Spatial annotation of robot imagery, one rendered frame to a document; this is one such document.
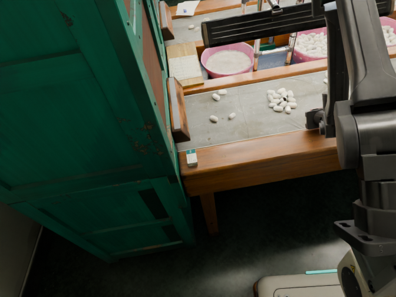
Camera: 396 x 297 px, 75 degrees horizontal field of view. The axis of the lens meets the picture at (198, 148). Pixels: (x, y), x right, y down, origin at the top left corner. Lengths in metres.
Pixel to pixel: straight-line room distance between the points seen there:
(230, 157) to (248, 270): 0.80
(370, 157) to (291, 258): 1.27
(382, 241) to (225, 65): 1.10
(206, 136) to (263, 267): 0.85
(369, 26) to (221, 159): 0.61
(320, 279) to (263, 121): 0.71
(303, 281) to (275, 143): 0.63
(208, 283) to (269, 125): 0.92
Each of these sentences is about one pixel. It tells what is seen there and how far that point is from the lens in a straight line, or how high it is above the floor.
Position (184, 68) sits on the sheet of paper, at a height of 0.78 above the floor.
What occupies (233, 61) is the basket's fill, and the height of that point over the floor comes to 0.73.
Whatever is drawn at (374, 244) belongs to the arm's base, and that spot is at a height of 1.22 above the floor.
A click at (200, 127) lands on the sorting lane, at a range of 1.06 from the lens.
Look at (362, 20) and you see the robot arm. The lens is 0.51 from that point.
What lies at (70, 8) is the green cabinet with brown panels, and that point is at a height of 1.37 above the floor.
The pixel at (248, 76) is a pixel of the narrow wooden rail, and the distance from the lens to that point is 1.23.
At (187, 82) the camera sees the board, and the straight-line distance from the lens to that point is 1.21.
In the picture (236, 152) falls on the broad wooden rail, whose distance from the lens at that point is 0.95.
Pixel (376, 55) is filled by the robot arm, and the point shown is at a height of 1.29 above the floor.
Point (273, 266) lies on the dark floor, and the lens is 1.59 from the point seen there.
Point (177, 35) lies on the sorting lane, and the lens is 1.60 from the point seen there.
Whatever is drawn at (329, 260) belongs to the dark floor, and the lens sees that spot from 1.67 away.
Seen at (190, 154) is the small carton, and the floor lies 0.79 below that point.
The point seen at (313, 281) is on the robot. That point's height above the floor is 0.28.
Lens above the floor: 1.54
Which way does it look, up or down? 54 degrees down
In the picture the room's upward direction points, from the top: 11 degrees counter-clockwise
